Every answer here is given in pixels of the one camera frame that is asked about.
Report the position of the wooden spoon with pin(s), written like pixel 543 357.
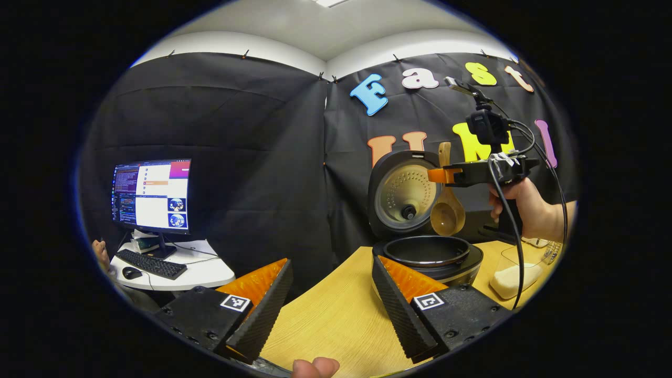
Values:
pixel 447 215

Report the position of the ceiling light panel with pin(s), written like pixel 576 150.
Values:
pixel 331 2

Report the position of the silver black rice cooker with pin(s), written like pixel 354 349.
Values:
pixel 404 194

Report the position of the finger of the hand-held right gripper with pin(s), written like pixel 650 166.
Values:
pixel 467 174

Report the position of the black monitor stand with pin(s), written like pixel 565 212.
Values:
pixel 164 247

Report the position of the black backdrop cloth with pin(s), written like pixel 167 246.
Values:
pixel 236 157

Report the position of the white side table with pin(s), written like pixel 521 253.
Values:
pixel 210 273

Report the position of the black keyboard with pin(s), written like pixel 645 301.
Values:
pixel 152 264

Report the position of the black computer mouse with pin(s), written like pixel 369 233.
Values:
pixel 131 273

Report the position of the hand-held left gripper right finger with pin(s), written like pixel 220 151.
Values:
pixel 399 310

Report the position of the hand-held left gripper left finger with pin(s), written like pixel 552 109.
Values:
pixel 265 315

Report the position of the computer monitor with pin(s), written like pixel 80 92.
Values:
pixel 152 197

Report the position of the clear plastic rice box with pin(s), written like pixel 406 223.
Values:
pixel 533 257

